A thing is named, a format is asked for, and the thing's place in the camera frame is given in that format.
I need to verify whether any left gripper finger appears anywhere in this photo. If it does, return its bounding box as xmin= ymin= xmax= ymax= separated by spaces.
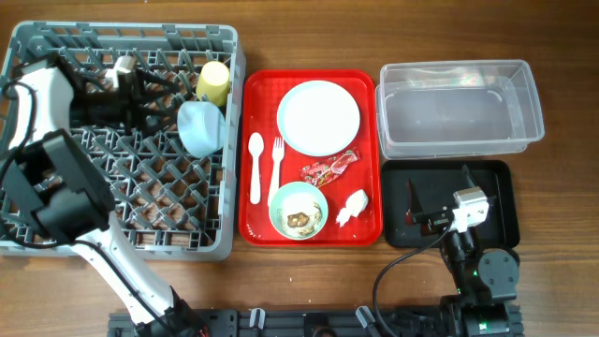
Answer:
xmin=139 ymin=108 xmax=177 ymax=134
xmin=138 ymin=69 xmax=180 ymax=101

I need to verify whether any light blue bowl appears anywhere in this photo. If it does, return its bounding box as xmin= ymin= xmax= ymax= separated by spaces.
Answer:
xmin=177 ymin=101 xmax=226 ymax=158

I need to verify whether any white tissue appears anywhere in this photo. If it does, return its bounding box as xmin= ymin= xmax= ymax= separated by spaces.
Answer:
xmin=336 ymin=189 xmax=369 ymax=227

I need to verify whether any yellow plastic cup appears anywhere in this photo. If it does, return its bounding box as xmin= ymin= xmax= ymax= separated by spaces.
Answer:
xmin=196 ymin=61 xmax=230 ymax=107

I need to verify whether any red candy wrapper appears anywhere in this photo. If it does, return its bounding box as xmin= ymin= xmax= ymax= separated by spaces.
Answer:
xmin=299 ymin=149 xmax=360 ymax=188

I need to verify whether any white plastic spoon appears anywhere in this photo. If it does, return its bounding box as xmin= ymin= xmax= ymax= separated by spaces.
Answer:
xmin=248 ymin=132 xmax=264 ymax=205

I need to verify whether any green bowl with food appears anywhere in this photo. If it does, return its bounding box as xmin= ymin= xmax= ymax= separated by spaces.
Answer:
xmin=268 ymin=182 xmax=329 ymax=241

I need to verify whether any white plastic fork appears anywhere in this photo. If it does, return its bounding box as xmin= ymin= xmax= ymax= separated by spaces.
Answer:
xmin=268 ymin=137 xmax=285 ymax=205

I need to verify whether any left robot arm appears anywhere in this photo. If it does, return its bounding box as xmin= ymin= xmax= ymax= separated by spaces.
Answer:
xmin=1 ymin=53 xmax=210 ymax=336

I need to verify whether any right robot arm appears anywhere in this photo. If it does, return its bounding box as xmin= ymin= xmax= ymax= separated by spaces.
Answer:
xmin=406 ymin=165 xmax=524 ymax=336

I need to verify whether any grey dishwasher rack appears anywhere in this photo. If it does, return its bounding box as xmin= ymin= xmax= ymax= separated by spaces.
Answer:
xmin=1 ymin=21 xmax=246 ymax=261

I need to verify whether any black plastic tray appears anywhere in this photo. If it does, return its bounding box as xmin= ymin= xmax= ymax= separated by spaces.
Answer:
xmin=382 ymin=160 xmax=520 ymax=248

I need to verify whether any clear plastic bin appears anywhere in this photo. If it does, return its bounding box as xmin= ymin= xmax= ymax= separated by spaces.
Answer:
xmin=375 ymin=60 xmax=545 ymax=160

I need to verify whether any red plastic tray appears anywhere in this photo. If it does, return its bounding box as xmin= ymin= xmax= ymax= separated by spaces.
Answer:
xmin=238 ymin=69 xmax=383 ymax=248

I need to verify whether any light blue plate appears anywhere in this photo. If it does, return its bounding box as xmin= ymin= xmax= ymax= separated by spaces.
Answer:
xmin=276 ymin=80 xmax=361 ymax=157

